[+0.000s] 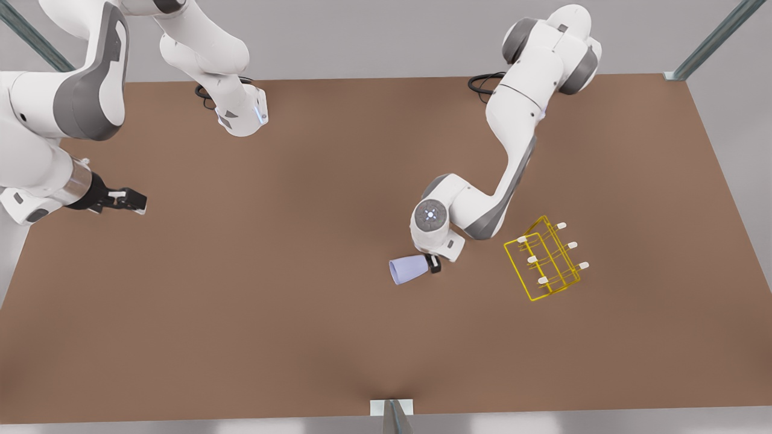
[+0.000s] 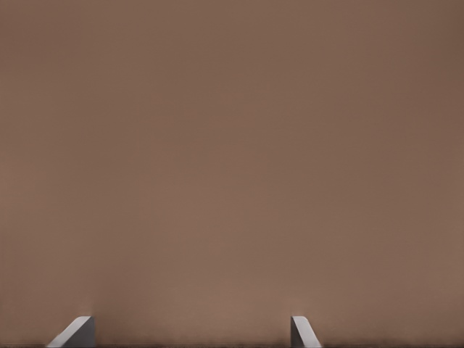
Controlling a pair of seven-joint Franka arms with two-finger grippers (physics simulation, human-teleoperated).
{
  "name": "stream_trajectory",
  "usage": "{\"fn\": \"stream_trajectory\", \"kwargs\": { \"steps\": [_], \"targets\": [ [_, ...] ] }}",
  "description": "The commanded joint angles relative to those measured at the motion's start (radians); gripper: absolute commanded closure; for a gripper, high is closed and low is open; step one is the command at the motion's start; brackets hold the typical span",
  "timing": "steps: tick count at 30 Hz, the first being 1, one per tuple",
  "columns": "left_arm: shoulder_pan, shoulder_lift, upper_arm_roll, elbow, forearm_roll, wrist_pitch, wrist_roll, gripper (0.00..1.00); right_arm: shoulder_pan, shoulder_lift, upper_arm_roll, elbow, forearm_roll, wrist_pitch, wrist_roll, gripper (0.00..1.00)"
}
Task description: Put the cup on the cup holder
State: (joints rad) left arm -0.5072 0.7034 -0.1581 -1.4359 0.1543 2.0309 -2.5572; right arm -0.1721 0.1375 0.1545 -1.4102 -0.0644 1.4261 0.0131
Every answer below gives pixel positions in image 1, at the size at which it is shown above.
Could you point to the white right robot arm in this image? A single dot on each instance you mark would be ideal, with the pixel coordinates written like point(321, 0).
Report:
point(36, 102)

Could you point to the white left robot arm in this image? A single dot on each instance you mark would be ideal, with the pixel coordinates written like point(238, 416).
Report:
point(518, 114)

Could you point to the silver frame post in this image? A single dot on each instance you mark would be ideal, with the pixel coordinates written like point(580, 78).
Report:
point(36, 39)
point(392, 416)
point(711, 42)

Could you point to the lavender cup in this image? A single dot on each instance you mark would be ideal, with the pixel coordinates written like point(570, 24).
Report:
point(407, 269)

